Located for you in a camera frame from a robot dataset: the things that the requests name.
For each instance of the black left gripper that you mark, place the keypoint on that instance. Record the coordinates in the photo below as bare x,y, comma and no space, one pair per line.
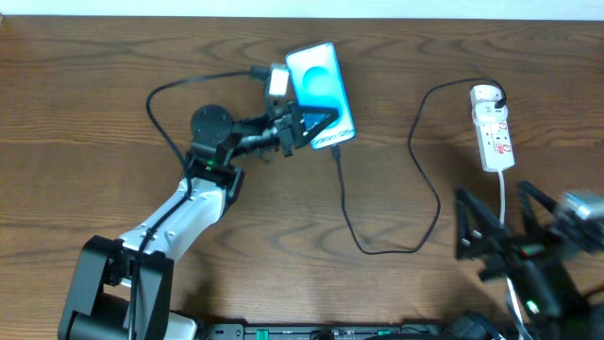
288,130

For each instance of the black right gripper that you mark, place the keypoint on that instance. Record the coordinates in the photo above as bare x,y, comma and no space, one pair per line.
505,246

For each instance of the blue Galaxy smartphone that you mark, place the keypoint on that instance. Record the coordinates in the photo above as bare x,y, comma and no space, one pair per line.
318,82

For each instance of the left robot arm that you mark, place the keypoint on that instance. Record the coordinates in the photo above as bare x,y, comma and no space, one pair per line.
122,287

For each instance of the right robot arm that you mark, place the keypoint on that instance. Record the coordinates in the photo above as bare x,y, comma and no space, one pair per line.
546,290

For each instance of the white USB charger plug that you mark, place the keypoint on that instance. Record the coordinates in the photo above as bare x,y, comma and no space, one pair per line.
485,93

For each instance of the white power strip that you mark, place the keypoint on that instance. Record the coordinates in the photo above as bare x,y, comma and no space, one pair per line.
494,140

